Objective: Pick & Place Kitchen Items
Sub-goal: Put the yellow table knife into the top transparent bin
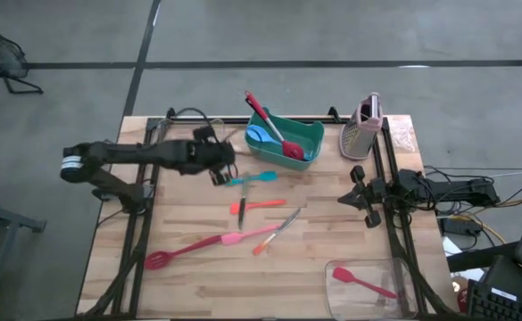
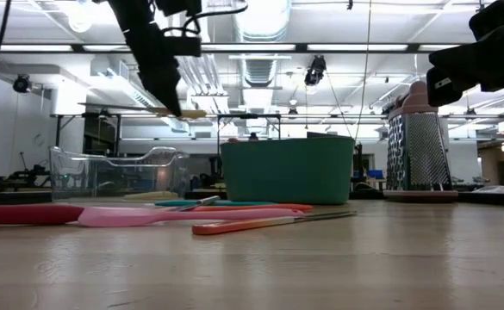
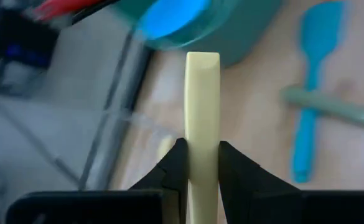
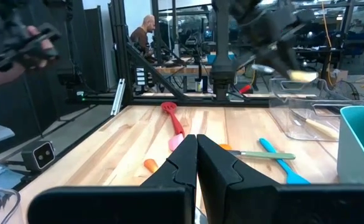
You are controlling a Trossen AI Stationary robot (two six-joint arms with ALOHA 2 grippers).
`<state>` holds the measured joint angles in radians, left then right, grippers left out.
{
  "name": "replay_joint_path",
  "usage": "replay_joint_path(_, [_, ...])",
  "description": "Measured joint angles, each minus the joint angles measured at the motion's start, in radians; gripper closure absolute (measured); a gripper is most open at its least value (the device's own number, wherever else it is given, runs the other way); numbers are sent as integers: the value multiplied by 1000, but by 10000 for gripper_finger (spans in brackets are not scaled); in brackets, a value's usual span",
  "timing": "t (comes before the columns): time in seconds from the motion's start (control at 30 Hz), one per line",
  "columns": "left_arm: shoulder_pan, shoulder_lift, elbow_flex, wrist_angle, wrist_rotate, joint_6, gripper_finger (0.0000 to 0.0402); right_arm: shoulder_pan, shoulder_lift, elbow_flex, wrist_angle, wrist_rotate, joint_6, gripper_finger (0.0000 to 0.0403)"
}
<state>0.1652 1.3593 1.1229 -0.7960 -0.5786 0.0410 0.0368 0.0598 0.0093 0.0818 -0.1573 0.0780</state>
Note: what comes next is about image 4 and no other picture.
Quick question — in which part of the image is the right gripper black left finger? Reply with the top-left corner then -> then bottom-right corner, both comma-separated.
27,134 -> 198,224

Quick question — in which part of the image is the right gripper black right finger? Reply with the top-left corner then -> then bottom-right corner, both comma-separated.
197,134 -> 364,224

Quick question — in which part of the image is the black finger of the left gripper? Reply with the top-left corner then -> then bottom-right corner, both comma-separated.
276,40 -> 301,80
255,48 -> 282,68

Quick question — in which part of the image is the yellow-handled table knife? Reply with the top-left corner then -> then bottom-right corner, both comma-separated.
290,113 -> 340,140
251,63 -> 320,83

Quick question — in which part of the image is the green-handled table knife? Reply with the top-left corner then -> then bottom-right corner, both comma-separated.
227,150 -> 297,161

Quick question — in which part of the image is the all-red slotted turner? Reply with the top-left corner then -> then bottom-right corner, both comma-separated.
161,101 -> 186,138

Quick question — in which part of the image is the teal small silicone spatula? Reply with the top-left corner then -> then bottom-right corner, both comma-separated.
258,137 -> 312,185

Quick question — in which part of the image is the clear plastic container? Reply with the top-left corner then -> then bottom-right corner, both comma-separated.
268,77 -> 364,142
0,185 -> 21,224

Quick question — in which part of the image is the silver aluminium bar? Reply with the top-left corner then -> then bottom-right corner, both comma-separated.
110,77 -> 126,116

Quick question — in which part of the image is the teal plastic bin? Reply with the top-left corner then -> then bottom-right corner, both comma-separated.
336,105 -> 364,185

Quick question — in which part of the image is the person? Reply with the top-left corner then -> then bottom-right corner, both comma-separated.
129,14 -> 156,60

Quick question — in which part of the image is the person's hand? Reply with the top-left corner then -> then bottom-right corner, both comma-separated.
22,25 -> 55,68

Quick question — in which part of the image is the yellow hanging cable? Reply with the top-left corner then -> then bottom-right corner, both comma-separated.
320,0 -> 334,82

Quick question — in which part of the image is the black stereo camera box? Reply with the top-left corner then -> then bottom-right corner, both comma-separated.
21,139 -> 57,172

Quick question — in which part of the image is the black leader arm handle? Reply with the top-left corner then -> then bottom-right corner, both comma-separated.
0,0 -> 62,73

